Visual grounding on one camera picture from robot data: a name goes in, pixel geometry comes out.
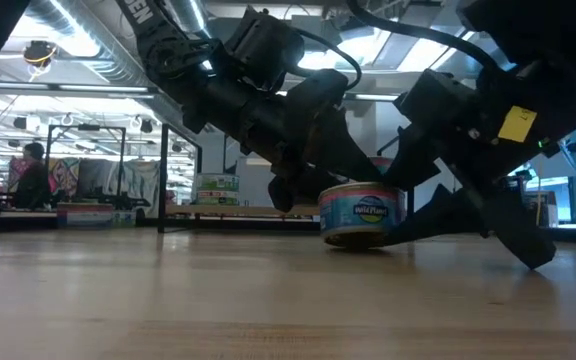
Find silver ventilation duct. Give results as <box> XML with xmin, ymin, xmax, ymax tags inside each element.
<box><xmin>25</xmin><ymin>0</ymin><xmax>209</xmax><ymax>136</ymax></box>

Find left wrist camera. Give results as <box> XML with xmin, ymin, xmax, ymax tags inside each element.
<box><xmin>223</xmin><ymin>5</ymin><xmax>307</xmax><ymax>94</ymax></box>

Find ceiling strip light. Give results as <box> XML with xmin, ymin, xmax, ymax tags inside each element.
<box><xmin>355</xmin><ymin>92</ymin><xmax>404</xmax><ymax>103</ymax></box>
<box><xmin>0</xmin><ymin>82</ymin><xmax>157</xmax><ymax>99</ymax></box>

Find black ceiling-hung device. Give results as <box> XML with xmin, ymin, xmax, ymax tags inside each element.
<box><xmin>21</xmin><ymin>39</ymin><xmax>58</xmax><ymax>69</ymax></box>

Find black garment rack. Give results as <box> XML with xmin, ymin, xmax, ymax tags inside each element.
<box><xmin>42</xmin><ymin>123</ymin><xmax>128</xmax><ymax>206</ymax></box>

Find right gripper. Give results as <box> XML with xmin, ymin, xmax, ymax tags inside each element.
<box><xmin>382</xmin><ymin>68</ymin><xmax>576</xmax><ymax>271</ymax></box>

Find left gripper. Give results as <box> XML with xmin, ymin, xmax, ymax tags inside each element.
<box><xmin>181</xmin><ymin>68</ymin><xmax>385</xmax><ymax>215</ymax></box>

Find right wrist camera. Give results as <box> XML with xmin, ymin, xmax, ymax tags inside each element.
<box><xmin>394</xmin><ymin>68</ymin><xmax>477</xmax><ymax>129</ymax></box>

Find blue-label pull-tab tuna can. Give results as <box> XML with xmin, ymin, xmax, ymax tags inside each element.
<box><xmin>367</xmin><ymin>156</ymin><xmax>395</xmax><ymax>176</ymax></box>
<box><xmin>56</xmin><ymin>202</ymin><xmax>115</xmax><ymax>230</ymax></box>
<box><xmin>317</xmin><ymin>181</ymin><xmax>408</xmax><ymax>250</ymax></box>

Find colourful hanging cloth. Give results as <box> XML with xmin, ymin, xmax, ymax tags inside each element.
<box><xmin>7</xmin><ymin>157</ymin><xmax>82</xmax><ymax>199</ymax></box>

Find wooden shelf black wire legs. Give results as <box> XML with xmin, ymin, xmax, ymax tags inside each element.
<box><xmin>156</xmin><ymin>122</ymin><xmax>417</xmax><ymax>236</ymax></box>

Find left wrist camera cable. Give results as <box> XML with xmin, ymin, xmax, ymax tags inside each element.
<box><xmin>292</xmin><ymin>27</ymin><xmax>364</xmax><ymax>94</ymax></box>

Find person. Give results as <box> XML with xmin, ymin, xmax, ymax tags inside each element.
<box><xmin>15</xmin><ymin>142</ymin><xmax>54</xmax><ymax>210</ymax></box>

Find yellow sticker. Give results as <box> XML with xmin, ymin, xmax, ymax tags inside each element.
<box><xmin>496</xmin><ymin>104</ymin><xmax>539</xmax><ymax>145</ymax></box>

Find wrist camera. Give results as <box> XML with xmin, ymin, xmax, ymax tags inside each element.
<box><xmin>394</xmin><ymin>68</ymin><xmax>477</xmax><ymax>129</ymax></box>
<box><xmin>223</xmin><ymin>5</ymin><xmax>307</xmax><ymax>94</ymax></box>

